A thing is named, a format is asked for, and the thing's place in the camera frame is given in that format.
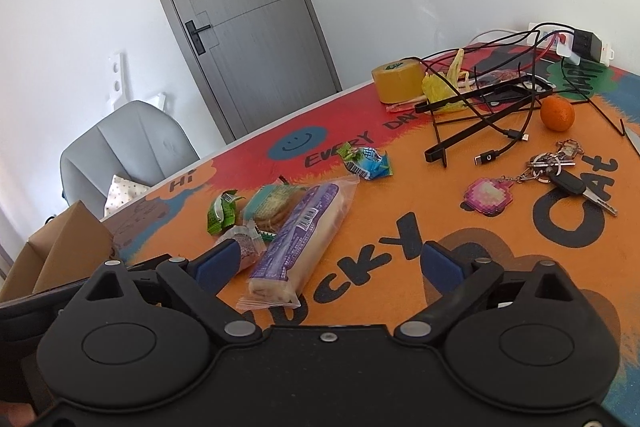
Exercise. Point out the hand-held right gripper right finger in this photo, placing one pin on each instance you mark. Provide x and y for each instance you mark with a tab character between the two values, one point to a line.
442	268

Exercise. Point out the orange fruit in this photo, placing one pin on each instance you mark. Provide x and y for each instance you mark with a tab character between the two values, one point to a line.
557	113

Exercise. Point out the pink wrapper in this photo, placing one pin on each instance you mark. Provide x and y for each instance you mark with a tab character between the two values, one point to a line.
400	106

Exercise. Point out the white foam board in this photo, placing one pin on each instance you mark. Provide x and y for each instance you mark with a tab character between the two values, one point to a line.
115	77

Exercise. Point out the knife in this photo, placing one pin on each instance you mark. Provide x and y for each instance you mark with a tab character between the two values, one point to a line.
635	142

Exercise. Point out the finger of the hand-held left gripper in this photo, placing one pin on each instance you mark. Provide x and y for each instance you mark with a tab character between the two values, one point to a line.
30	307

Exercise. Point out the black metal stand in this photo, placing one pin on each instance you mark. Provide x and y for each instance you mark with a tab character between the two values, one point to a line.
434	155

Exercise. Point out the white dotted pillow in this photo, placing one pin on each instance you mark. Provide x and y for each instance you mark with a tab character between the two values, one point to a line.
122	197

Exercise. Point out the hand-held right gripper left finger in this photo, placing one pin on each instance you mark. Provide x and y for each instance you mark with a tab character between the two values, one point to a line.
215	267

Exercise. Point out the black charger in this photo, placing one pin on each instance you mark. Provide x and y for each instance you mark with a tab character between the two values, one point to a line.
587	44

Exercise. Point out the bunch of keys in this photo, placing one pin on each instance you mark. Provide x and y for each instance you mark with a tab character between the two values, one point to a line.
565	181

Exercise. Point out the grey door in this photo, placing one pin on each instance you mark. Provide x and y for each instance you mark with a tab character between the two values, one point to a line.
240	32

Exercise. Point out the long purple bread packet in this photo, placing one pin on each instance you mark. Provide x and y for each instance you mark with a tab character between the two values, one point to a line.
300	237

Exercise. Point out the cardboard box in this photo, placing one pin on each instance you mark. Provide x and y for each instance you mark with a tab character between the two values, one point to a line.
65	247

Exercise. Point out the small white foam piece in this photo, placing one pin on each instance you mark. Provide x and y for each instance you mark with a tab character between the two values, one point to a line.
157	101

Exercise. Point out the yellow tape roll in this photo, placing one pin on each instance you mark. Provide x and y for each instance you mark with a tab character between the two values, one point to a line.
397	82

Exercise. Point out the teal cookie packet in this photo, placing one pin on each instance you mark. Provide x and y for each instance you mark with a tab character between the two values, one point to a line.
275	207

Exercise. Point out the light green snack packet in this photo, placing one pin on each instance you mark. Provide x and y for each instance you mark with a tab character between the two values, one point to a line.
222	212

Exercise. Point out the grey chair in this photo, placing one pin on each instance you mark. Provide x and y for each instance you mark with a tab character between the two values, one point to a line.
140	142

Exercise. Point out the blue green candy packet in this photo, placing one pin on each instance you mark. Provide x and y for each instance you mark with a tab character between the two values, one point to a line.
367	163

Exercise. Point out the small clear purple packet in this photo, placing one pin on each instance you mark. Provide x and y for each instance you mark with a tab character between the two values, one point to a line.
242	247

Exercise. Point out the yellow plastic bag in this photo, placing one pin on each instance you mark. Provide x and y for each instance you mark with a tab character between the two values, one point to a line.
437	89

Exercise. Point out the white power strip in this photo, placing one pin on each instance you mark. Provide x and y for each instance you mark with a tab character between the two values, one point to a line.
542	27

